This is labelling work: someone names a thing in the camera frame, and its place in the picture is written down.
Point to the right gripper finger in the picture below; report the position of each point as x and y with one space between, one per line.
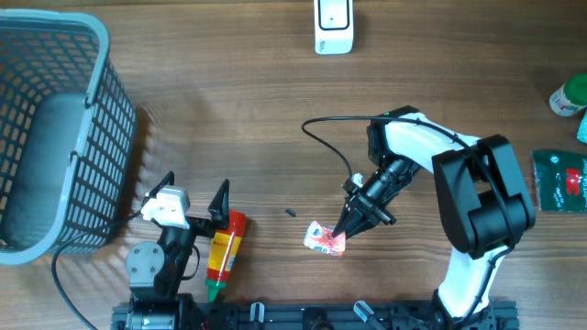
357 223
345 222

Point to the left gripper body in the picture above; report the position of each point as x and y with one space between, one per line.
201 227

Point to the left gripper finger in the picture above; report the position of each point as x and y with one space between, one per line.
218 208
168 179

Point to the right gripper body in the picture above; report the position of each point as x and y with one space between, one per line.
374 195

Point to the red sauce bottle green cap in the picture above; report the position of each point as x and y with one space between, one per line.
223 251

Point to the green 3M gloves package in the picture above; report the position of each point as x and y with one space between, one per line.
560 179

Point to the teal wet wipes pack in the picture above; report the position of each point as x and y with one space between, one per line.
582 130

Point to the green lid jar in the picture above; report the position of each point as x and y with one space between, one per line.
570 98

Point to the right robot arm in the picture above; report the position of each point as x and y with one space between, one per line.
484 204

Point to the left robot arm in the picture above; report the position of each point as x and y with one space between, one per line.
156 269

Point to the white barcode scanner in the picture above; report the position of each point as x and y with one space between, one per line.
334 26

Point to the small black debris piece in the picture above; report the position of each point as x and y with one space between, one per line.
290 212

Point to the grey plastic shopping basket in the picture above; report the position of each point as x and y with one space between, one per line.
67 131

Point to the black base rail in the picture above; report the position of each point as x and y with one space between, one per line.
417 315

